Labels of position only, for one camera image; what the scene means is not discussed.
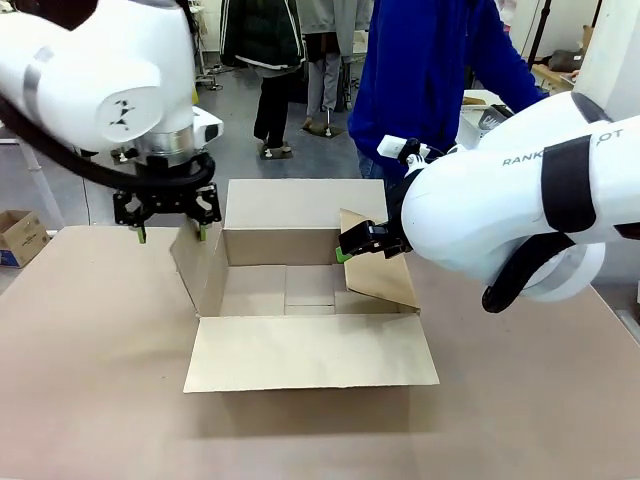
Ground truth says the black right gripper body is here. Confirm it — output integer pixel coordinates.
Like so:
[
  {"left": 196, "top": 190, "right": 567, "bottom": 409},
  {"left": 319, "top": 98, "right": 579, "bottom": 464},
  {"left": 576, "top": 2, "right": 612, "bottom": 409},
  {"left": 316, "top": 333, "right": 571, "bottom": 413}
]
[{"left": 367, "top": 174, "right": 416, "bottom": 261}]

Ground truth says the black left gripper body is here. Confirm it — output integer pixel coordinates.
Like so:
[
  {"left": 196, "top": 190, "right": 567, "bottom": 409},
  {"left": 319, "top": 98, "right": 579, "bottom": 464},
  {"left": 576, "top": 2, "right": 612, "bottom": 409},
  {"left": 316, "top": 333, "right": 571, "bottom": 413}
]
[{"left": 112, "top": 182, "right": 222, "bottom": 227}]

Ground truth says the brown cardboard packing box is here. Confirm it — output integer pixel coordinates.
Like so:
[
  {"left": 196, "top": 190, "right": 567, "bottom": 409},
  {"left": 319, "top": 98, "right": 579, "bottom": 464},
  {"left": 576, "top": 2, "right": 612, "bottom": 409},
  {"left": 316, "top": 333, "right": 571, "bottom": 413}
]
[{"left": 168, "top": 178, "right": 441, "bottom": 395}]

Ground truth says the small printed cardboard box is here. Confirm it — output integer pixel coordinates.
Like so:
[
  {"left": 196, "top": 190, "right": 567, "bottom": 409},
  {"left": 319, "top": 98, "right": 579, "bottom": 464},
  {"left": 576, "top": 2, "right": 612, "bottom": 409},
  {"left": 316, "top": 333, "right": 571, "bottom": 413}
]
[{"left": 0, "top": 209, "right": 51, "bottom": 270}]

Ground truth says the black labelled box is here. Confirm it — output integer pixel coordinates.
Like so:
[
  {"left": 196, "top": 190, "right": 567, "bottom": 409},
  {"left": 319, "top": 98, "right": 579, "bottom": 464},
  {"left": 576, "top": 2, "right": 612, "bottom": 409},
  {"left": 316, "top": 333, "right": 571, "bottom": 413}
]
[{"left": 477, "top": 103, "right": 516, "bottom": 132}]

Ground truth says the white table with grey leg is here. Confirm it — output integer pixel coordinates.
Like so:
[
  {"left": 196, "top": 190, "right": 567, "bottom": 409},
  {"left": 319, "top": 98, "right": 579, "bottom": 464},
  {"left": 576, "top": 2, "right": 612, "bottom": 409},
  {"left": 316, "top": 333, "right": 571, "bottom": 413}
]
[{"left": 14, "top": 139, "right": 66, "bottom": 229}]

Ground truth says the grey metal stand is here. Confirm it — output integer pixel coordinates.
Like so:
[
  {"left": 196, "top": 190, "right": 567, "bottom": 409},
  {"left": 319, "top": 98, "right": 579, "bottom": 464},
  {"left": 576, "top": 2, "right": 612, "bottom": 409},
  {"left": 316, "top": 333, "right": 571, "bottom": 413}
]
[{"left": 194, "top": 29, "right": 224, "bottom": 94}]

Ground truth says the person in blue sweater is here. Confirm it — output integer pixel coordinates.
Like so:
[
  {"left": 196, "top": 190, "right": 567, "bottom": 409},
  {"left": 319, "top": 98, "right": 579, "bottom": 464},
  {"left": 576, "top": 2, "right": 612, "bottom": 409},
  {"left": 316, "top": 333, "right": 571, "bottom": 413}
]
[{"left": 347, "top": 0, "right": 551, "bottom": 181}]

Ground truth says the large white table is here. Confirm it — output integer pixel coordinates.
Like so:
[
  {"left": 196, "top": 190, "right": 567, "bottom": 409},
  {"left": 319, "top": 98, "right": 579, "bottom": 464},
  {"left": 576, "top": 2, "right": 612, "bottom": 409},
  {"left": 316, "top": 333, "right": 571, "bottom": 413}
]
[{"left": 459, "top": 88, "right": 546, "bottom": 151}]

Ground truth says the person in dark striped jacket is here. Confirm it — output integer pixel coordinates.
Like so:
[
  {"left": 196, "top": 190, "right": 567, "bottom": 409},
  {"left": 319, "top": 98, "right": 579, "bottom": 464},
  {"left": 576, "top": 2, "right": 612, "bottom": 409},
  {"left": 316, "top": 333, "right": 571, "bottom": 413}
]
[{"left": 219, "top": 0, "right": 307, "bottom": 156}]

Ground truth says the person in grey hoodie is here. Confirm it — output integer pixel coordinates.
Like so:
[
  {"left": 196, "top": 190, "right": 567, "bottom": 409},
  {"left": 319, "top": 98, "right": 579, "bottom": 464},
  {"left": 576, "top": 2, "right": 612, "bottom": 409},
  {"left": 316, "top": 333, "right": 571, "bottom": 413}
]
[{"left": 297, "top": 0, "right": 376, "bottom": 134}]

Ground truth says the wooden work table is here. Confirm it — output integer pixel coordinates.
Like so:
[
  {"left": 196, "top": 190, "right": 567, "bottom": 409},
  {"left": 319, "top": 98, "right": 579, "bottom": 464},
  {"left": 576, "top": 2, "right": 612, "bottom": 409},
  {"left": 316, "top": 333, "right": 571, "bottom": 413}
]
[{"left": 532, "top": 62, "right": 576, "bottom": 94}]

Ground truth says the grey bag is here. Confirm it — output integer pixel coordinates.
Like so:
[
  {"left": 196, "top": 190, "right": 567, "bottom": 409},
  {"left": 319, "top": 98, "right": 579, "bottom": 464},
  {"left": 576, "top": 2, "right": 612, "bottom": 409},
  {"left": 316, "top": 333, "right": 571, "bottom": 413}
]
[{"left": 547, "top": 49, "right": 584, "bottom": 71}]

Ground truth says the black tripod stand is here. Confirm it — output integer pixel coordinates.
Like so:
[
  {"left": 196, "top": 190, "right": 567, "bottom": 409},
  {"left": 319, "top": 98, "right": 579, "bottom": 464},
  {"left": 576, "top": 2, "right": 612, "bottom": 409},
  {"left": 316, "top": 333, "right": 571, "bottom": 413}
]
[{"left": 527, "top": 0, "right": 554, "bottom": 64}]

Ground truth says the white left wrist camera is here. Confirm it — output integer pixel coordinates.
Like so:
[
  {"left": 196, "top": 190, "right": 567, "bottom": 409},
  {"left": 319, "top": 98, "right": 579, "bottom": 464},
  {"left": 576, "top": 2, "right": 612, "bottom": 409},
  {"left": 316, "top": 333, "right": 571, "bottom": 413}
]
[{"left": 192, "top": 106, "right": 224, "bottom": 149}]

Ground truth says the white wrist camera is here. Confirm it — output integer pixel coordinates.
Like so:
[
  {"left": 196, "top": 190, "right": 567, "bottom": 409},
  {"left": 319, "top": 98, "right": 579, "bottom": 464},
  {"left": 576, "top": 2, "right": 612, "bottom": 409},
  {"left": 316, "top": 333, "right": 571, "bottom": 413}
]
[
  {"left": 375, "top": 134, "right": 431, "bottom": 164},
  {"left": 192, "top": 106, "right": 224, "bottom": 149}
]

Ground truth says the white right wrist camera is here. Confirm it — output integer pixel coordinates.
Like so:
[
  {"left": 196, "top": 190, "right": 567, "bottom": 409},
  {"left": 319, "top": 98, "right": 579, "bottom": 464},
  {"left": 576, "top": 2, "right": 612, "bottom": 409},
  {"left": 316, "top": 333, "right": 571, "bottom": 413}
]
[{"left": 375, "top": 134, "right": 431, "bottom": 164}]

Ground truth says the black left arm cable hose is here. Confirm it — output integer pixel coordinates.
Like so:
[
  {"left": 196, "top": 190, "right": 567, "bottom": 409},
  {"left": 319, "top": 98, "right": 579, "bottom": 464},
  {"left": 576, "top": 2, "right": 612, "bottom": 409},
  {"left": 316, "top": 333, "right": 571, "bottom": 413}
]
[{"left": 0, "top": 94, "right": 216, "bottom": 194}]

